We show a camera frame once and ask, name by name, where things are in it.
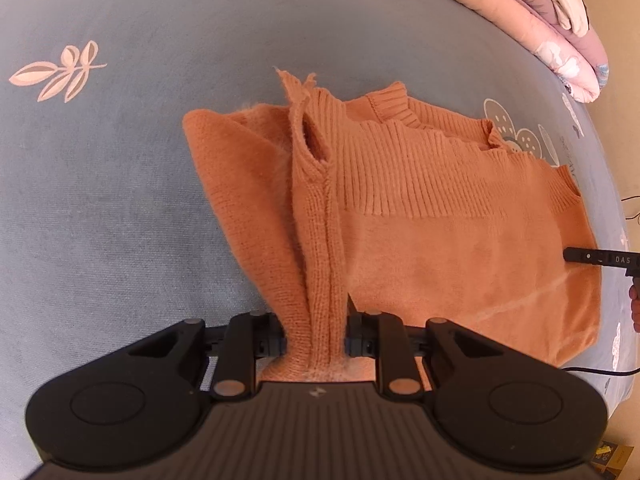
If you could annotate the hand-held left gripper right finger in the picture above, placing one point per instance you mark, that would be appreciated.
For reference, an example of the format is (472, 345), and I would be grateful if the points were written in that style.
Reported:
(354, 340)

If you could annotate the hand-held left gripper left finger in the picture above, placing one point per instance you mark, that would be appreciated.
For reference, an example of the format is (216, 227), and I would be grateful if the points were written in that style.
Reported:
(277, 342)

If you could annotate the orange knit sweater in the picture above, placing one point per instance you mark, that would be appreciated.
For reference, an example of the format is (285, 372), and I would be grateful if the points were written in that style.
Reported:
(425, 235)

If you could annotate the person's right hand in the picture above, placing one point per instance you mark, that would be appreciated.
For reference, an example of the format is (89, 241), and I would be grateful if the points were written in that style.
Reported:
(636, 305)

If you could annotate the yellow patterned box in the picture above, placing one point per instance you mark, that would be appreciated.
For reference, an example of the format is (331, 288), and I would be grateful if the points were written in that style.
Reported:
(610, 457)

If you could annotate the pink and lilac floral quilt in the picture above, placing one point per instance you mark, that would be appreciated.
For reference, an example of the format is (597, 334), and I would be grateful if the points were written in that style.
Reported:
(540, 20)

